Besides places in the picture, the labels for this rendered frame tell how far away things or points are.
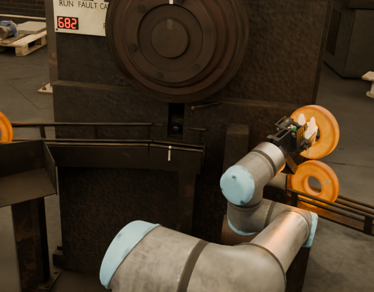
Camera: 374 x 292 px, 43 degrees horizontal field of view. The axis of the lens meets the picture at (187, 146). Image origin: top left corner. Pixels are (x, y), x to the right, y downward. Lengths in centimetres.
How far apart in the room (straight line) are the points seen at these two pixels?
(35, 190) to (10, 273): 72
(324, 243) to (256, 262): 188
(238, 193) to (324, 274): 127
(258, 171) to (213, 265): 53
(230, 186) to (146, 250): 51
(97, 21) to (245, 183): 90
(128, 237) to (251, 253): 19
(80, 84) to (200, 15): 60
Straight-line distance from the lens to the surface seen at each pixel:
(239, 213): 124
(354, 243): 266
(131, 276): 72
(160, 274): 70
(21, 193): 167
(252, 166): 118
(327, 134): 139
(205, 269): 69
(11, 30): 630
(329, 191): 153
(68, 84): 185
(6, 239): 253
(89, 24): 180
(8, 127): 193
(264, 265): 73
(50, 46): 458
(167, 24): 148
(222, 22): 151
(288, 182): 158
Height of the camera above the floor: 141
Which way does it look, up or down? 24 degrees down
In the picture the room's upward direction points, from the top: 3 degrees clockwise
